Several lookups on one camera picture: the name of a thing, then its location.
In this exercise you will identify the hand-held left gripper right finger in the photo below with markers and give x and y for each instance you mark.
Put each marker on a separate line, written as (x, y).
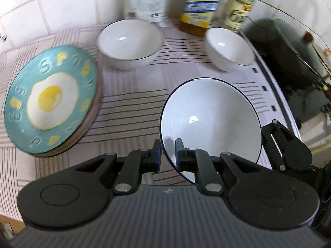
(178, 153)

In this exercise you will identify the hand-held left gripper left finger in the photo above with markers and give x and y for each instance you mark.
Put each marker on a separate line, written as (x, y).
(157, 156)

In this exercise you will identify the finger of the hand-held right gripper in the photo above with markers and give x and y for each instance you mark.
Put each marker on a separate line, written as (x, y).
(278, 137)

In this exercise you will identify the white bowl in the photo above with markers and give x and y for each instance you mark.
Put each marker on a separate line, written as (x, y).
(129, 44)
(228, 50)
(206, 108)

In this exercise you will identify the blue fried egg plate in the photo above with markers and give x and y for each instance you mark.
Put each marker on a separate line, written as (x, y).
(51, 98)

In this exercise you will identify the black stove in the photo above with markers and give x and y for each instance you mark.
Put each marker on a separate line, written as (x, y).
(305, 106)

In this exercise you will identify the striped tablecloth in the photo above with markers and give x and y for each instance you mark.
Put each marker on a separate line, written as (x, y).
(129, 100)

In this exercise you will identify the glass lid with wooden knob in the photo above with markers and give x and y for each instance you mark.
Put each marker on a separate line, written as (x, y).
(287, 44)

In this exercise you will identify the cream pot lid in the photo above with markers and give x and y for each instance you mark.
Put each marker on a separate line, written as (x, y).
(322, 50)

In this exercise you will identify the clear vinegar bottle yellow cap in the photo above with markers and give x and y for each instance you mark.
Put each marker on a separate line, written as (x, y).
(236, 13)

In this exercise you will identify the cooking wine bottle yellow label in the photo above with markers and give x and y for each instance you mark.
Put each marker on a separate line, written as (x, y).
(201, 7)

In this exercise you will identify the clear plastic seasoning packet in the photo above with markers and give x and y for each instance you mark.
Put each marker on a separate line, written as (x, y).
(160, 2)

